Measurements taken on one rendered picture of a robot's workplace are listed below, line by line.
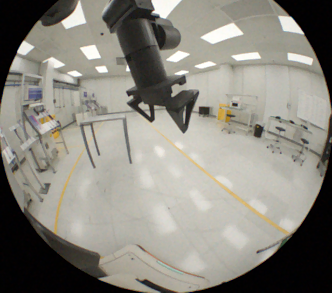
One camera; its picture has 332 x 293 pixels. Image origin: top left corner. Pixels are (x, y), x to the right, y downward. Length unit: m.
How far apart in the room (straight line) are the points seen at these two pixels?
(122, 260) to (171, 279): 0.30
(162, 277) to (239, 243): 0.73
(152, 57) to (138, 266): 0.87
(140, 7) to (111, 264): 0.97
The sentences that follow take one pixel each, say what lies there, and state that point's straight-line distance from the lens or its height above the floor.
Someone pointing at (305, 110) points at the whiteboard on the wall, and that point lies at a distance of 5.17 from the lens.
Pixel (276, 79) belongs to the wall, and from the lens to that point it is 5.20.
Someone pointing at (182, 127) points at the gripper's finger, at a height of 1.00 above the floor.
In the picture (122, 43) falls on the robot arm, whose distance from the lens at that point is 0.16.
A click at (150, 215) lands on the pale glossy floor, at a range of 1.14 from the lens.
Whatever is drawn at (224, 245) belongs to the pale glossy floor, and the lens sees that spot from 1.16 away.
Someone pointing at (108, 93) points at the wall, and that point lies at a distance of 8.14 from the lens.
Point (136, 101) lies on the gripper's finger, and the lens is 0.22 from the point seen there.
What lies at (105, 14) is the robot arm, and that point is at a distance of 0.21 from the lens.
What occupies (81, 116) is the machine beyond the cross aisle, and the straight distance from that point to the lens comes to 5.45.
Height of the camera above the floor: 1.05
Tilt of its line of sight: 17 degrees down
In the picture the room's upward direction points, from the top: straight up
